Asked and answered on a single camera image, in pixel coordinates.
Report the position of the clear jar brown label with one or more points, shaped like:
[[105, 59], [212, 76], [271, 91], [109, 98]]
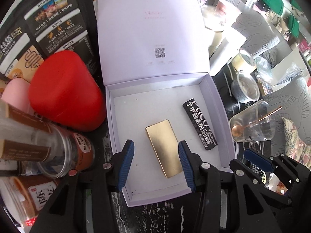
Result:
[[48, 145]]

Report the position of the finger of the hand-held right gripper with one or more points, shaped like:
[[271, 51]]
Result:
[[258, 160], [295, 172]]

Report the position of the black oatmeal bag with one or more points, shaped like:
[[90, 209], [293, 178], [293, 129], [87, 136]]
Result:
[[55, 17]]

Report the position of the floral cushion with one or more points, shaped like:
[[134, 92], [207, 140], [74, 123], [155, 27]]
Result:
[[295, 138]]

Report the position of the black lipstick box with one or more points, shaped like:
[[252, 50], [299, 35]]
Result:
[[198, 123]]

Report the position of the orange-brown labelled jar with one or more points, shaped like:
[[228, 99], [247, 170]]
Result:
[[26, 194]]

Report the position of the rose gold spoon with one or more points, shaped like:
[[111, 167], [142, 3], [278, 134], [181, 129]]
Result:
[[237, 129]]

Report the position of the clear glass cup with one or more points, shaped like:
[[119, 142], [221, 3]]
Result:
[[252, 128]]

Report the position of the pink rounded object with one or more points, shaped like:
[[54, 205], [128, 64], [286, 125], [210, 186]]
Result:
[[17, 94]]

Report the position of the white carton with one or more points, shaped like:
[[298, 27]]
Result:
[[226, 51]]

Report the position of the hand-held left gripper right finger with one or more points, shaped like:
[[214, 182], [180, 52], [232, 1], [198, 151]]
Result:
[[187, 168]]

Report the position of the red cylindrical container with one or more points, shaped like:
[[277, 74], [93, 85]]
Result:
[[65, 89]]

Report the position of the glass jar with lid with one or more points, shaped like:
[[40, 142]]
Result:
[[212, 19]]

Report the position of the pink paper cup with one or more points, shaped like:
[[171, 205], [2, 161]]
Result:
[[227, 8]]

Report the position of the small green bag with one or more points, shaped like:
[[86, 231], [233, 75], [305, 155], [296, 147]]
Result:
[[294, 26]]

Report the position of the grey leaf-pattern chair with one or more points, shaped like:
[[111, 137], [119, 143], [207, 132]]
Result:
[[289, 97], [257, 29]]

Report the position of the clear plastic bag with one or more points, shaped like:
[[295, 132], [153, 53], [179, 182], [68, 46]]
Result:
[[263, 66]]

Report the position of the gold rectangular box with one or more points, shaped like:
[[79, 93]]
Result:
[[164, 148]]

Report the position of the lavender gift box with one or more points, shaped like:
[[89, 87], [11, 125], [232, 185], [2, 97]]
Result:
[[150, 53]]

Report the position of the tape roll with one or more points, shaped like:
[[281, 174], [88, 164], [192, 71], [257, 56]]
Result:
[[244, 59]]

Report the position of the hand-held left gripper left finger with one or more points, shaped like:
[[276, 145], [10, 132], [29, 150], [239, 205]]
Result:
[[125, 166]]

